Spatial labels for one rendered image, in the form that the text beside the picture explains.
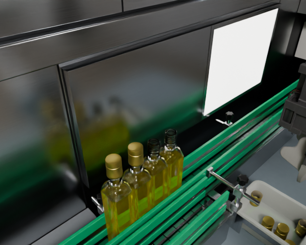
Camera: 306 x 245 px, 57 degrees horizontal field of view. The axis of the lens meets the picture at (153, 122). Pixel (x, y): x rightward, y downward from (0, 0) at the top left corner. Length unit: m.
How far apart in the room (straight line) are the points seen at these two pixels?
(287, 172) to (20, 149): 0.98
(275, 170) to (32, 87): 0.97
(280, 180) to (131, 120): 0.69
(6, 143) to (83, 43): 0.26
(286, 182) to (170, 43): 0.73
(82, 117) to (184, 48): 0.35
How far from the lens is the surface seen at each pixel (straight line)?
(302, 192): 1.21
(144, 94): 0.76
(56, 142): 0.69
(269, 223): 0.98
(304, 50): 1.66
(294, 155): 0.57
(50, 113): 0.65
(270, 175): 1.23
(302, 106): 0.52
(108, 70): 0.65
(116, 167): 0.59
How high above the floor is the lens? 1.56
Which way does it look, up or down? 35 degrees down
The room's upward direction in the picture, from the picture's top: straight up
